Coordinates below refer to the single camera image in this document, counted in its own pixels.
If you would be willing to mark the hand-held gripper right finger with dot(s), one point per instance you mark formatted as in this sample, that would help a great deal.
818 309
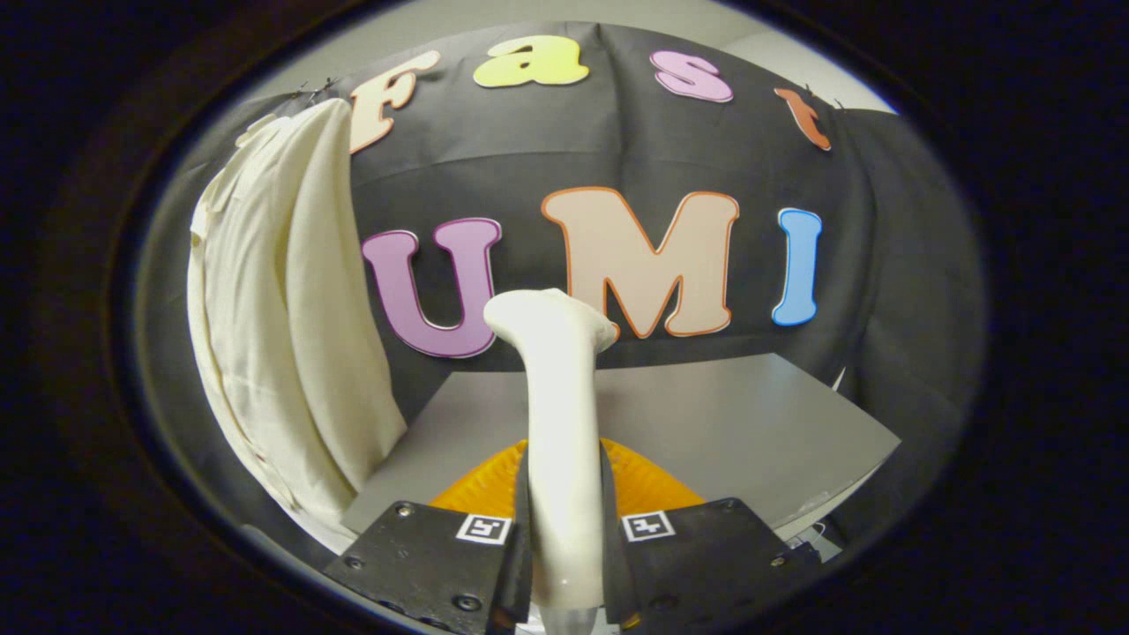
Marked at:
697 556

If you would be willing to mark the black backdrop cloth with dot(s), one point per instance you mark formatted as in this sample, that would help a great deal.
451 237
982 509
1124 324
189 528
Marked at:
573 132

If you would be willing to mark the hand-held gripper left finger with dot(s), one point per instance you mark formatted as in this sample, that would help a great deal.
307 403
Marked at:
441 564

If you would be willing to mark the cream button shirt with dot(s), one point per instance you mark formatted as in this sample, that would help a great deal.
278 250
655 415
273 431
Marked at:
291 353

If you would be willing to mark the grey cabinet with drawer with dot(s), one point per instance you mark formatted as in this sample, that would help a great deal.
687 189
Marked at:
750 423

